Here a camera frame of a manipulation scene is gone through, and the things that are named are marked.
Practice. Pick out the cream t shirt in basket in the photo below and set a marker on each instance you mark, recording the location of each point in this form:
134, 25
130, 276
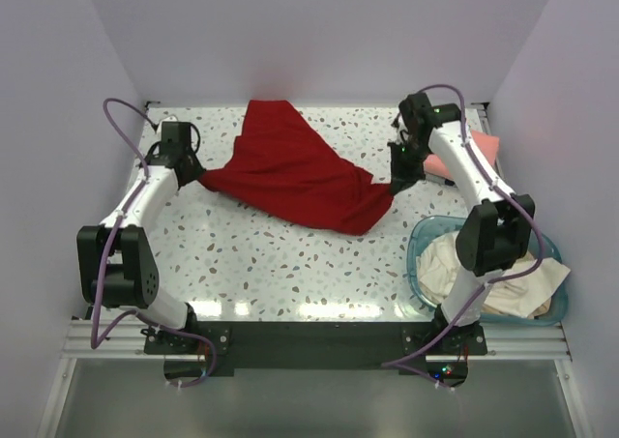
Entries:
524, 297

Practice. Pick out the red t shirt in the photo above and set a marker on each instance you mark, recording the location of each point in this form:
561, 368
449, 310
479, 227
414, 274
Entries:
280, 165

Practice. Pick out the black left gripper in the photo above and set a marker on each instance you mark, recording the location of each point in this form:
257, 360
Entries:
197, 169

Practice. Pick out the folded blue t shirt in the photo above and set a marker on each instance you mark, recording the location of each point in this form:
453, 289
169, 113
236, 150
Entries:
440, 180

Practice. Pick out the folded salmon pink t shirt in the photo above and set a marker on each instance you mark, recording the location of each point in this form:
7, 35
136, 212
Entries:
456, 155

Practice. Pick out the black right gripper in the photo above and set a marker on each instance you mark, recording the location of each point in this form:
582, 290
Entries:
402, 178

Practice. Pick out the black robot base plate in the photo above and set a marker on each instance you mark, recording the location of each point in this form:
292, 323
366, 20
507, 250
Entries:
219, 348

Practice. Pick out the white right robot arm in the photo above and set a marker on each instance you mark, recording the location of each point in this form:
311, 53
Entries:
499, 222

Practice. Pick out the teal plastic laundry basket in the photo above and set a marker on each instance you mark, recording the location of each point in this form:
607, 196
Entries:
431, 228

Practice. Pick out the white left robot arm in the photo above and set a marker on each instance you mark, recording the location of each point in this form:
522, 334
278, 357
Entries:
116, 264

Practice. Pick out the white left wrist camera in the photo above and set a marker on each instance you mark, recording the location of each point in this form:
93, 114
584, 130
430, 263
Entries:
168, 119

